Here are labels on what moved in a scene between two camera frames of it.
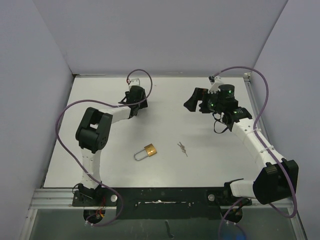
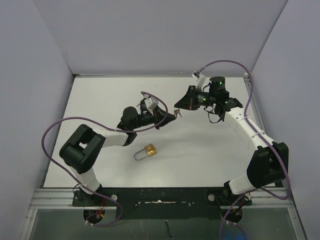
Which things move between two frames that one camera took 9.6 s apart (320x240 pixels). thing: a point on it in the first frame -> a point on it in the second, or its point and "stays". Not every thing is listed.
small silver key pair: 182,147 -> 176,112
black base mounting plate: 162,203 stays
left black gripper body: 142,105 -> 146,118
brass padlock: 150,149 stays
